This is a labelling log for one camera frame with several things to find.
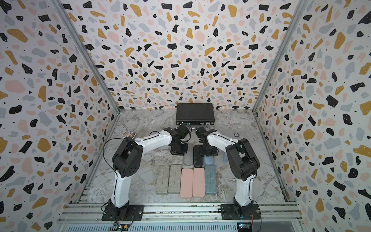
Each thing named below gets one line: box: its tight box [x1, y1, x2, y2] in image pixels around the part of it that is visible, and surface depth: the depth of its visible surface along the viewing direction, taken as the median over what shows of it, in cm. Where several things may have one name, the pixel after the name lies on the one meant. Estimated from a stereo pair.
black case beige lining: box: [192, 144, 203, 168], surface depth 92 cm
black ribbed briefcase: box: [175, 102, 215, 126], surface depth 116 cm
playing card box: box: [121, 130, 137, 140], surface depth 105 cm
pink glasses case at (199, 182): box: [192, 167, 206, 198], surface depth 83 cm
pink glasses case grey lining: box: [180, 168, 194, 199], surface depth 83 cm
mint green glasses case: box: [168, 164, 182, 193], surface depth 84 cm
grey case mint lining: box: [204, 164, 217, 195], surface depth 83 cm
